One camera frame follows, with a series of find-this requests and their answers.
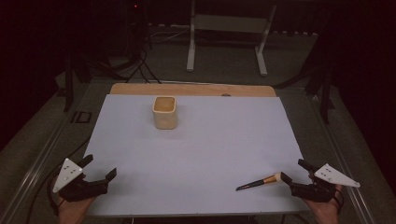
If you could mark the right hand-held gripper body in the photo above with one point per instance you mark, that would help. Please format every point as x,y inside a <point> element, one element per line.
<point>314,189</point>

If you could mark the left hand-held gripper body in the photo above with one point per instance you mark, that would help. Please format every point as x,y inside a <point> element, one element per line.
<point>74,186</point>

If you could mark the makeup brush with gold ferrule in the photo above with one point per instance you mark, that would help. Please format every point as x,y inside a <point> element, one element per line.
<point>264,180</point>

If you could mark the beige square cup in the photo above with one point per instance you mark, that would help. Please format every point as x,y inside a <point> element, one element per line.
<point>165,119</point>

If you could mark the person's left hand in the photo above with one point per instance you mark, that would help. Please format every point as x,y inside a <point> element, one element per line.
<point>73,213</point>

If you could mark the person's right hand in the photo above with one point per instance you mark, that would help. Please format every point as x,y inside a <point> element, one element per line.
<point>327,213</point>

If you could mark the black metal stand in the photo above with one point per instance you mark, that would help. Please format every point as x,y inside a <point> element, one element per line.
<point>325,99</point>
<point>67,90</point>

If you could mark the white table cover sheet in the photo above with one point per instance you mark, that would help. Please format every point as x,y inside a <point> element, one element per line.
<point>202,149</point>

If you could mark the black tripod stand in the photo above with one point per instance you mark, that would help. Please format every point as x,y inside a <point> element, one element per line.
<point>145,63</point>

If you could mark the white metal stand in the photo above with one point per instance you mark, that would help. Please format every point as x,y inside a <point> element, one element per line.
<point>190,46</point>

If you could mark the metal floor rail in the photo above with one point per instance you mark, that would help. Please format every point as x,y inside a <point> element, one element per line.
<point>342,155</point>
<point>34,168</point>

